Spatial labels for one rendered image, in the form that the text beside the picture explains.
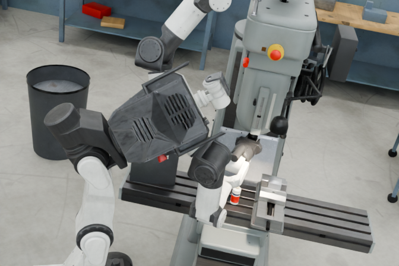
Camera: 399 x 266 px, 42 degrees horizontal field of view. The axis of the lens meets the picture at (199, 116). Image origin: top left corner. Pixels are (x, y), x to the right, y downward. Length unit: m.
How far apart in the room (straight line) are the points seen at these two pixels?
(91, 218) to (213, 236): 0.70
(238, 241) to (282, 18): 1.09
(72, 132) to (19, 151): 2.59
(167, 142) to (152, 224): 2.05
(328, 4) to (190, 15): 4.24
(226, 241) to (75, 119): 1.03
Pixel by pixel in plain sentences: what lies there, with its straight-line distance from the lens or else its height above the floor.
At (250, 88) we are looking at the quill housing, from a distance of 2.17.
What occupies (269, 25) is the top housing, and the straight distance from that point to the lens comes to 1.92.
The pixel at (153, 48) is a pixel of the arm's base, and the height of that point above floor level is 1.77.
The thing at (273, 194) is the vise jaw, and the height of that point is 1.01.
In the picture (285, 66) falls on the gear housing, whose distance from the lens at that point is 2.08.
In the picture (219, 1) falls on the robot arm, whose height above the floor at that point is 1.94.
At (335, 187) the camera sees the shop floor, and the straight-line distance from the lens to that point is 4.50.
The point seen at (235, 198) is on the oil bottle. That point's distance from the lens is 2.49.
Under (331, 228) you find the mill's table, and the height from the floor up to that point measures 0.90.
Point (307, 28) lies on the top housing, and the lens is 1.93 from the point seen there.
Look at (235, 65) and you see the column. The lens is 2.62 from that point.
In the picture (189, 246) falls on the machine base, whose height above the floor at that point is 0.20.
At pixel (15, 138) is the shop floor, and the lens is 4.52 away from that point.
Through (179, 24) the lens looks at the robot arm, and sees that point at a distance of 1.79.
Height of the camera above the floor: 2.45
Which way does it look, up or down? 29 degrees down
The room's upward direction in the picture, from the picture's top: 10 degrees clockwise
